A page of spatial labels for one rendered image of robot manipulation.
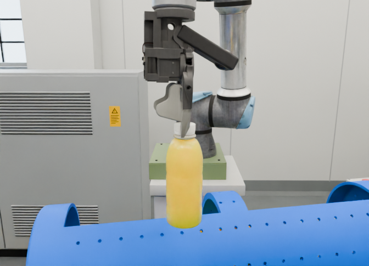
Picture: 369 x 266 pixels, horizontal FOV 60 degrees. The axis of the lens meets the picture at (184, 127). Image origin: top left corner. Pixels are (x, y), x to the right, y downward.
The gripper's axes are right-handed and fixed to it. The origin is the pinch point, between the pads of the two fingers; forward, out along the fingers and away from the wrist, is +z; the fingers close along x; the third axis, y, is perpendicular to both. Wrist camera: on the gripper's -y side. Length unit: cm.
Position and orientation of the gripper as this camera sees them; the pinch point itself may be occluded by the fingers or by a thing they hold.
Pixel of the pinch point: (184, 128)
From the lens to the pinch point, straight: 58.1
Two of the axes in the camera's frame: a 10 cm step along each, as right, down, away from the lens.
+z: -0.2, 9.8, 1.9
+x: 1.6, 1.9, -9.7
